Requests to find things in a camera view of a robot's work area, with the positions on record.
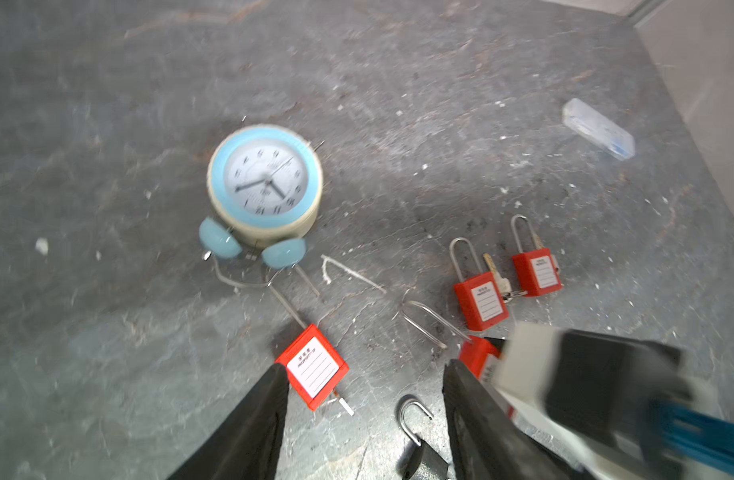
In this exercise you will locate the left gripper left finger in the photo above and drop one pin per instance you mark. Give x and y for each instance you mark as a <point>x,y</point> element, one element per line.
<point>248,443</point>

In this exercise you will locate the red padlock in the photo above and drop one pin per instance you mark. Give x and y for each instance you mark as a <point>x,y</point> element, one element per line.
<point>537,270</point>
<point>477,353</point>
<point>479,297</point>
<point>313,366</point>

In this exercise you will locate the silver allen key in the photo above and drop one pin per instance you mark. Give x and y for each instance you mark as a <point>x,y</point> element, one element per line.
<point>329,261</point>

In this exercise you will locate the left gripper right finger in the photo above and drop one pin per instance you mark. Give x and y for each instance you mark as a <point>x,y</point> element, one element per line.
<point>484,442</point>

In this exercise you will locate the small black padlock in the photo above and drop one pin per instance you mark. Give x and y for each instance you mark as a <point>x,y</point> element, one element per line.
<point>424,461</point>

